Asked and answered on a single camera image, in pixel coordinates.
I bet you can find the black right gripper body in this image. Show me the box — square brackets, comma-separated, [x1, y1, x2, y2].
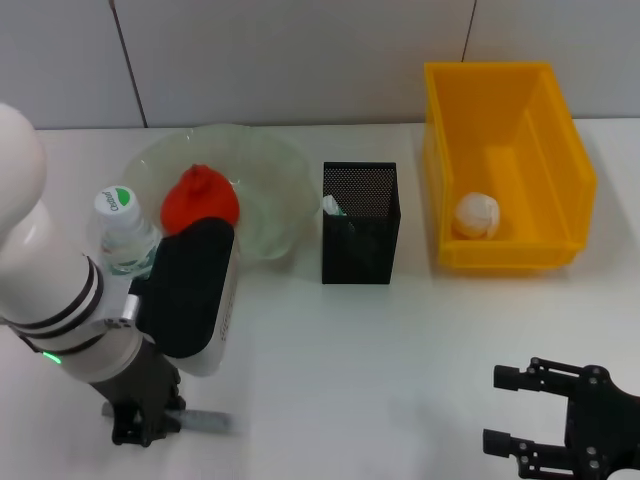
[564, 364, 640, 480]

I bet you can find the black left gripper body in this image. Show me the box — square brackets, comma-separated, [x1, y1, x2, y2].
[89, 338, 182, 412]

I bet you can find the grey marker pen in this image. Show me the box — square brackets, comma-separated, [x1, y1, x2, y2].
[102, 403, 237, 435]

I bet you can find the clear plastic water bottle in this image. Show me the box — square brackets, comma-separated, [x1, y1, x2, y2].
[92, 185, 164, 279]

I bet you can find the white paper ball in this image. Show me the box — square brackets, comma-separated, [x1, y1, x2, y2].
[453, 192, 503, 240]

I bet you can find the red pomegranate-shaped toy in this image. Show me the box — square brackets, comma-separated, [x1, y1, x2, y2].
[159, 162, 241, 236]

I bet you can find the mint green pen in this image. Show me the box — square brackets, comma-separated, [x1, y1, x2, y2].
[321, 194, 349, 219]

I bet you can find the black mesh pen holder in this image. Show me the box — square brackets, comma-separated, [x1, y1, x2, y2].
[321, 160, 403, 286]

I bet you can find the pale green glass fruit plate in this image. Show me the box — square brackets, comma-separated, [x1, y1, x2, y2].
[122, 123, 322, 264]

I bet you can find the yellow plastic bin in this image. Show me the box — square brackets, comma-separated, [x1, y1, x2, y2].
[422, 60, 599, 274]

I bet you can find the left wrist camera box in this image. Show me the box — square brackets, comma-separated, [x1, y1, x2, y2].
[130, 215, 241, 379]

